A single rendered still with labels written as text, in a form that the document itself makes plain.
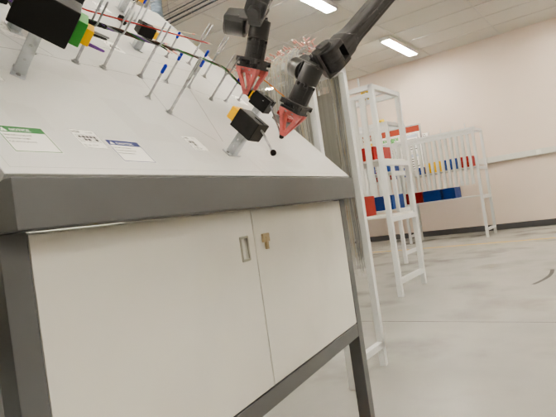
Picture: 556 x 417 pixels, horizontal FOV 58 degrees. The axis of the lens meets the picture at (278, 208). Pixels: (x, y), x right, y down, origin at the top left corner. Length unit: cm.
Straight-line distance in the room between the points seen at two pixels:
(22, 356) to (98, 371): 12
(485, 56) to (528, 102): 108
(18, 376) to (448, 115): 935
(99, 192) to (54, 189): 7
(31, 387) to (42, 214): 21
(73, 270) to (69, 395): 16
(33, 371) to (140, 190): 29
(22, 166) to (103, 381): 32
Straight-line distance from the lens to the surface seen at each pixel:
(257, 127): 109
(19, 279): 71
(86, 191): 73
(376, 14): 151
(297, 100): 138
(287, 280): 125
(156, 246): 87
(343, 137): 252
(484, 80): 968
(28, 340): 71
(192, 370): 94
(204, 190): 93
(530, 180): 942
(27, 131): 79
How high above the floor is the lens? 77
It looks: 1 degrees up
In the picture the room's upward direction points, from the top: 8 degrees counter-clockwise
